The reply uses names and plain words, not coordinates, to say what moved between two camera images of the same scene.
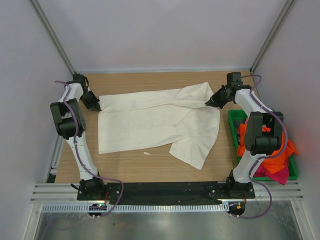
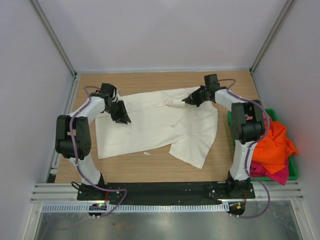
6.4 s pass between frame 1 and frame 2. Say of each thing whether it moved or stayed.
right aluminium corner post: stayed
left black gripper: moved
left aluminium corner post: stayed
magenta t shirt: stayed
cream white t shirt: stayed
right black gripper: moved
